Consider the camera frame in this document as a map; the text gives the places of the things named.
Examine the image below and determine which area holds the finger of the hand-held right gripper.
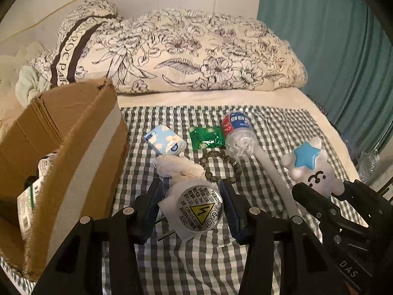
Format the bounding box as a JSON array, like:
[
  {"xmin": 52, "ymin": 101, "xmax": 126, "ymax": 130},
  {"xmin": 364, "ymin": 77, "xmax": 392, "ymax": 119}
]
[
  {"xmin": 291, "ymin": 184, "xmax": 342, "ymax": 228},
  {"xmin": 344, "ymin": 180, "xmax": 393, "ymax": 222}
]

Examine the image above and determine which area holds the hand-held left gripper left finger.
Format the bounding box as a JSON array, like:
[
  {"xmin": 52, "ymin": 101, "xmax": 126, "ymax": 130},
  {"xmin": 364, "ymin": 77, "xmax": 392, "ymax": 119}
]
[{"xmin": 31, "ymin": 177, "xmax": 164, "ymax": 295}]

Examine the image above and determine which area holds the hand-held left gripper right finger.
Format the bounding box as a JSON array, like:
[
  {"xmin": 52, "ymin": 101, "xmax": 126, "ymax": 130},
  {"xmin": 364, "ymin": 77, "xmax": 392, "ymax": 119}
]
[{"xmin": 218, "ymin": 180, "xmax": 336, "ymax": 295}]

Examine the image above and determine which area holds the round white plug-in device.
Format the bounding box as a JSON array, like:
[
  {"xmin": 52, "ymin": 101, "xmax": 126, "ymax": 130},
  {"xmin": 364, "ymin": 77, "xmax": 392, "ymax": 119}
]
[{"xmin": 158, "ymin": 179, "xmax": 224, "ymax": 243}]

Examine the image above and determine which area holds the brown bead bracelet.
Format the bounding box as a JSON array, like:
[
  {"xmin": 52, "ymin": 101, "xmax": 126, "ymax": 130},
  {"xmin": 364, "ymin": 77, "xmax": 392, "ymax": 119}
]
[{"xmin": 198, "ymin": 149, "xmax": 243, "ymax": 186}]

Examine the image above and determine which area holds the white star bear wand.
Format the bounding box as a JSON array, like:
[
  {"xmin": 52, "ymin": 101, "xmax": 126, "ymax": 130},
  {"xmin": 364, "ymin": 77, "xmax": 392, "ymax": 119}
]
[{"xmin": 255, "ymin": 138, "xmax": 345, "ymax": 220}]

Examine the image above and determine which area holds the white cloth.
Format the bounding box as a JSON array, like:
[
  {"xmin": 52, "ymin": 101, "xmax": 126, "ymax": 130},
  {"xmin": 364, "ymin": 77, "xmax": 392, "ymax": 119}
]
[{"xmin": 155, "ymin": 155, "xmax": 206, "ymax": 185}]

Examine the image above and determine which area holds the light blue tissue packet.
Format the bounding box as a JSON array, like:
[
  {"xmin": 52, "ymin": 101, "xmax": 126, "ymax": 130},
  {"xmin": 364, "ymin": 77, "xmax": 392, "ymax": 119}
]
[{"xmin": 144, "ymin": 125, "xmax": 186, "ymax": 156}]

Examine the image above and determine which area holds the green snack packet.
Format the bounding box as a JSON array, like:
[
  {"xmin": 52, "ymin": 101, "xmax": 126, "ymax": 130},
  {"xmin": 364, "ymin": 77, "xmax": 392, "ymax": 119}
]
[{"xmin": 188, "ymin": 125, "xmax": 226, "ymax": 151}]

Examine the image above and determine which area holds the crushed clear plastic bottle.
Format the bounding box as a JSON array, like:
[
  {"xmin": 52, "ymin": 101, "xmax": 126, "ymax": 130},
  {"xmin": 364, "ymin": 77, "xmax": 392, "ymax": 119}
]
[{"xmin": 222, "ymin": 111, "xmax": 257, "ymax": 159}]

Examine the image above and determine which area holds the brown cardboard box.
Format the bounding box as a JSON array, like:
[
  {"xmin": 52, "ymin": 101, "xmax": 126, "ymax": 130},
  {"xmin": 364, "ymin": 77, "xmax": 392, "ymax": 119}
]
[{"xmin": 0, "ymin": 78, "xmax": 131, "ymax": 283}]

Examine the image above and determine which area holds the green and white medicine box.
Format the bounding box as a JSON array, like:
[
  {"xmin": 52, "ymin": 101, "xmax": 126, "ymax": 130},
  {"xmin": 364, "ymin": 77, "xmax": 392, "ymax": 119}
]
[{"xmin": 17, "ymin": 178, "xmax": 42, "ymax": 242}]

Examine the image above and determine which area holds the large clear water bottle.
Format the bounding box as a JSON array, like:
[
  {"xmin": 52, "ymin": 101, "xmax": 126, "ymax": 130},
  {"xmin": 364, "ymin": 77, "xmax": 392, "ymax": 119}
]
[{"xmin": 358, "ymin": 149, "xmax": 383, "ymax": 188}]

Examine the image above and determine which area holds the green checked cloth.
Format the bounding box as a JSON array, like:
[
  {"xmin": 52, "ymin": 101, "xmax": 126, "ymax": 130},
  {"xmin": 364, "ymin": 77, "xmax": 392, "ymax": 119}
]
[{"xmin": 0, "ymin": 104, "xmax": 369, "ymax": 295}]

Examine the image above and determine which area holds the floral duvet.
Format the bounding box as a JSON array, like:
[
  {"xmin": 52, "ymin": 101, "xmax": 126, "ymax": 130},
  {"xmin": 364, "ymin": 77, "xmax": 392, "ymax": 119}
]
[{"xmin": 86, "ymin": 9, "xmax": 308, "ymax": 94}]

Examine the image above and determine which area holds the teal curtain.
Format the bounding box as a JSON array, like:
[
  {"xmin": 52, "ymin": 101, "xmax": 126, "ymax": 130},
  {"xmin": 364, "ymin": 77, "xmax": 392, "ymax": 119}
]
[{"xmin": 256, "ymin": 0, "xmax": 393, "ymax": 160}]

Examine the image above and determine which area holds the light green towel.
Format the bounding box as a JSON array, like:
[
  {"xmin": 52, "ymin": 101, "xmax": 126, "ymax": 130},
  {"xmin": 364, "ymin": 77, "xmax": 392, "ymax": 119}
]
[{"xmin": 15, "ymin": 68, "xmax": 53, "ymax": 103}]

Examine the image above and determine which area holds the floral pillow with brown stripes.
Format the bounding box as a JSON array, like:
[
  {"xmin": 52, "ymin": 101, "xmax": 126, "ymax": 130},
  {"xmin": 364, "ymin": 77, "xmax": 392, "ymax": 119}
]
[{"xmin": 31, "ymin": 0, "xmax": 123, "ymax": 88}]

